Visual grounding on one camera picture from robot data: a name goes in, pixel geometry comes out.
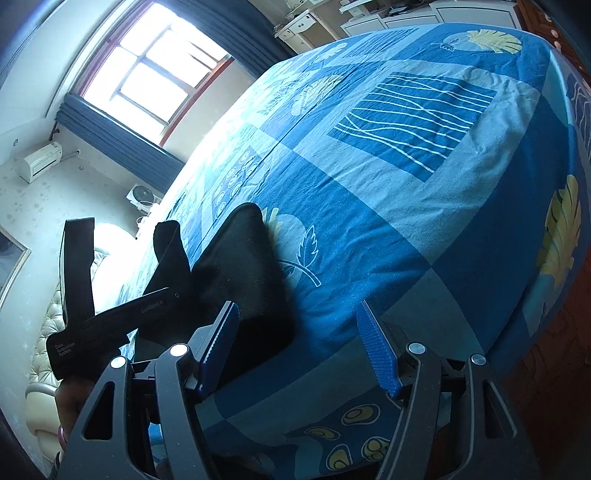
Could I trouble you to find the white television stand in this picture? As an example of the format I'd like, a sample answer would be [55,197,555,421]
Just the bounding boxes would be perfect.
[339,0,525,38]

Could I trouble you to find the black studded pants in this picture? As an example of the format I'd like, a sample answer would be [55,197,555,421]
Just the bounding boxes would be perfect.
[134,203,296,386]

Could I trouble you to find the blue patterned bedsheet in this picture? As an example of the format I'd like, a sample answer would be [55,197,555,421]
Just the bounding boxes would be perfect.
[115,21,591,480]

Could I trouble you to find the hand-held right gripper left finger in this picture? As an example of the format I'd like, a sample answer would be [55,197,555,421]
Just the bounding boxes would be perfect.
[58,302,241,480]

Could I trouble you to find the framed wall picture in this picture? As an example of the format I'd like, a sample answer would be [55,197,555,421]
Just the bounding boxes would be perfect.
[0,231,32,305]

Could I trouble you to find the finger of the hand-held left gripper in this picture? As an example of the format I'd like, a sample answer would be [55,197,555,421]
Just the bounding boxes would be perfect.
[139,286,182,329]

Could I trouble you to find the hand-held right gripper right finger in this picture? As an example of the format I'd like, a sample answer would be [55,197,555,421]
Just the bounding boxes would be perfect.
[358,300,541,480]

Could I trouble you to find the person's left hand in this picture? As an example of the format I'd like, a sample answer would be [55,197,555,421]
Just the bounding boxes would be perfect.
[55,376,100,446]

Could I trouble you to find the white air conditioner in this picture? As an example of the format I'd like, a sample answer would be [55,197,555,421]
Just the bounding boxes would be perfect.
[17,142,63,184]

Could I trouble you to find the cream dresser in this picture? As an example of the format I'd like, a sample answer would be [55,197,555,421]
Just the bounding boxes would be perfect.
[272,0,342,49]

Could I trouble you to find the white fan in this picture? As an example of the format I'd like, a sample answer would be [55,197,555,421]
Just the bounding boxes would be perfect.
[126,184,163,217]

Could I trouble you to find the cream tufted headboard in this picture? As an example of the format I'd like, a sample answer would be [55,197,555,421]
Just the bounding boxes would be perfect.
[25,224,139,462]

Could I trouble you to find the blue curtain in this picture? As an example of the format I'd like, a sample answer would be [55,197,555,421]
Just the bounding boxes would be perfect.
[171,0,305,77]
[54,92,185,195]

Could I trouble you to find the window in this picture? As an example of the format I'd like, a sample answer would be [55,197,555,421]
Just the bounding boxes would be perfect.
[81,0,234,144]

